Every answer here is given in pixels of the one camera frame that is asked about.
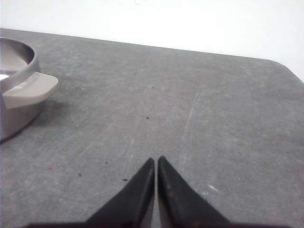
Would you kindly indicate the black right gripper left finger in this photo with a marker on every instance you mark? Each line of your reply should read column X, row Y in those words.
column 129, row 206

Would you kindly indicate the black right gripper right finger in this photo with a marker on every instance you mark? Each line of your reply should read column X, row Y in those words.
column 185, row 207

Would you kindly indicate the stainless steel steamer pot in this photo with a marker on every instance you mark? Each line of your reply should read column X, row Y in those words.
column 23, row 88

